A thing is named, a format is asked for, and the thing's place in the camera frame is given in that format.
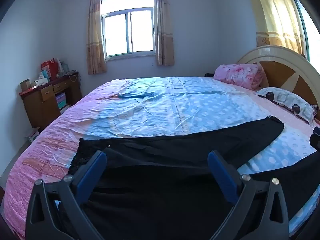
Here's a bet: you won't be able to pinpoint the pink floral folded quilt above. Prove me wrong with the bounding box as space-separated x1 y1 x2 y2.
214 64 269 92

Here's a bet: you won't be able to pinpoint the large bright window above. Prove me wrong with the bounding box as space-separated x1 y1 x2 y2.
287 0 320 63

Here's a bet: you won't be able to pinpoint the sliding glass window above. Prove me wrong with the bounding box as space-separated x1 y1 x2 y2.
101 0 155 59

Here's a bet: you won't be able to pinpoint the black pants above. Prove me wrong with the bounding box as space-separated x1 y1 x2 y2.
67 116 320 240

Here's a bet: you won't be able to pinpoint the brown cardboard box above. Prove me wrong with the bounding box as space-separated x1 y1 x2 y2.
20 79 32 92

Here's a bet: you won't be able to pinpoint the brown wooden desk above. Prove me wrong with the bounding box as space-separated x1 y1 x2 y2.
19 72 83 132

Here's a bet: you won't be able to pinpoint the yellow patterned curtain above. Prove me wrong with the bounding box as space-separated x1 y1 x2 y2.
246 0 309 58

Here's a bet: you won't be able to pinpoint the red gift bag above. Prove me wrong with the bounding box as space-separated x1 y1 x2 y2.
41 58 58 80

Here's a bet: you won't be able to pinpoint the cream and wood headboard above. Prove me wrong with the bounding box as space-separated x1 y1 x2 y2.
236 45 320 120

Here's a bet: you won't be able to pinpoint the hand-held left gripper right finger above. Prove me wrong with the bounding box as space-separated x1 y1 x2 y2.
207 150 290 240

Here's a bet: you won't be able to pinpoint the cardboard box on floor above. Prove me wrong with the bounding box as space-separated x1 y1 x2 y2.
24 127 40 144

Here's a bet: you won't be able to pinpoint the beige patterned curtain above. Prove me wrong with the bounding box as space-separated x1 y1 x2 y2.
86 0 107 75
153 0 175 67

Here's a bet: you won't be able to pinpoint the grey dotted pillow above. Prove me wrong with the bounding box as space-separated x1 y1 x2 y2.
254 87 318 123

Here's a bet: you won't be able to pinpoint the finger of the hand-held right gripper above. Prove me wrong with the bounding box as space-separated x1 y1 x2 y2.
309 127 320 152

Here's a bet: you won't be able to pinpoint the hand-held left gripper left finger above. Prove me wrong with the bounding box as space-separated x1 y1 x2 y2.
25 150 108 240

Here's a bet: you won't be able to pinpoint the stack of pastel boxes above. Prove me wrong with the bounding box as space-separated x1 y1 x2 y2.
55 92 67 110

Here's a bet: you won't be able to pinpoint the pink and blue bed sheet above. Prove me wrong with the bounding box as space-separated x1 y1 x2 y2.
2 76 320 240

